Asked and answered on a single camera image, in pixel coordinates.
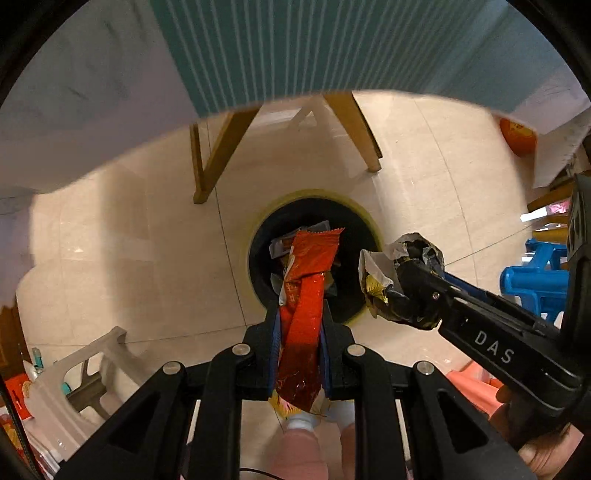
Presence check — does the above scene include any teal white plastic toy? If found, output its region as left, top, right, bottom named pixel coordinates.
left=23, top=347, right=47, bottom=384

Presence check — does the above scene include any black trash bin yellow rim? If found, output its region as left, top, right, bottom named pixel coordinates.
left=243, top=188, right=384, bottom=324

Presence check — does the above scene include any white plastic stool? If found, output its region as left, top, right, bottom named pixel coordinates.
left=25, top=326, right=154, bottom=463

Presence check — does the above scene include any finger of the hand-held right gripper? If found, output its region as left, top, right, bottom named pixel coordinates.
left=389, top=260, right=462, bottom=330
left=441, top=271, right=548, bottom=324

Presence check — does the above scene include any orange round object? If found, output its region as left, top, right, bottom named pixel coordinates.
left=499, top=117, right=539, bottom=158

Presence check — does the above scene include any person's leg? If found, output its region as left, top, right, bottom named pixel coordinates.
left=271, top=401, right=329, bottom=480

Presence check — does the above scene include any red snack wrapper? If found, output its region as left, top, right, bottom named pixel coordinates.
left=268, top=227, right=345, bottom=418

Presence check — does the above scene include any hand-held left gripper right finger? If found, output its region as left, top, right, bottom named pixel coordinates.
left=321, top=302, right=536, bottom=480

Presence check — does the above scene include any silver black wrapper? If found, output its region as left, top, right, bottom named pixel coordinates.
left=359, top=232, right=446, bottom=330

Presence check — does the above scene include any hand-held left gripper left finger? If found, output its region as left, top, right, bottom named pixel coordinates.
left=55, top=307, right=280, bottom=480

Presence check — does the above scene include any blue plastic stool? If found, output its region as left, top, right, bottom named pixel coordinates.
left=499, top=237, right=571, bottom=322

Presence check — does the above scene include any tree print tablecloth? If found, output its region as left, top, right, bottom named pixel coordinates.
left=0, top=0, right=591, bottom=217

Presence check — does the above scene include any person's right hand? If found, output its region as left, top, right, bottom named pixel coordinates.
left=490, top=384, right=583, bottom=480

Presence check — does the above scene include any wooden table leg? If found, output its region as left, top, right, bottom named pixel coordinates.
left=322, top=91, right=383, bottom=173
left=190, top=106, right=262, bottom=205

